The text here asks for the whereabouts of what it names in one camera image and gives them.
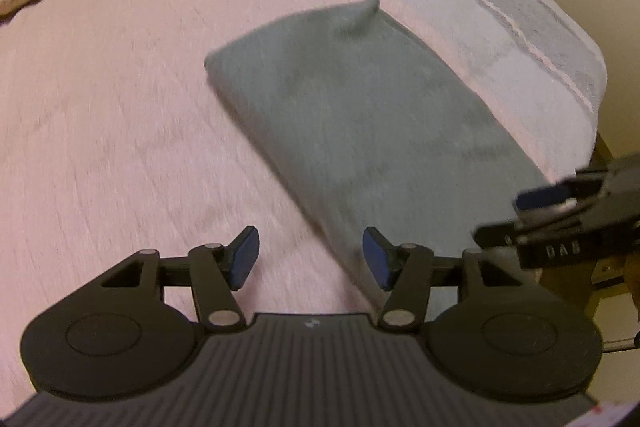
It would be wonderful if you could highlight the grey garment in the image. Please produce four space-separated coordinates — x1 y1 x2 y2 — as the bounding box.
204 0 556 323

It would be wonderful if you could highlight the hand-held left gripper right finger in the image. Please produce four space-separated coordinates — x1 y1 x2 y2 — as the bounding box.
362 226 547 333

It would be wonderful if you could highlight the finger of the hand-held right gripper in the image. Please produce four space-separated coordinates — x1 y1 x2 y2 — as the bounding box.
472 218 531 254
515 174 608 214

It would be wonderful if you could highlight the pink and grey bedspread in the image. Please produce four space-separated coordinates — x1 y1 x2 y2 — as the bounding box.
0 0 608 408

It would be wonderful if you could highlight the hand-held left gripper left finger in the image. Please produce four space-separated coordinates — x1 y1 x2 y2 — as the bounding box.
75 225 261 333

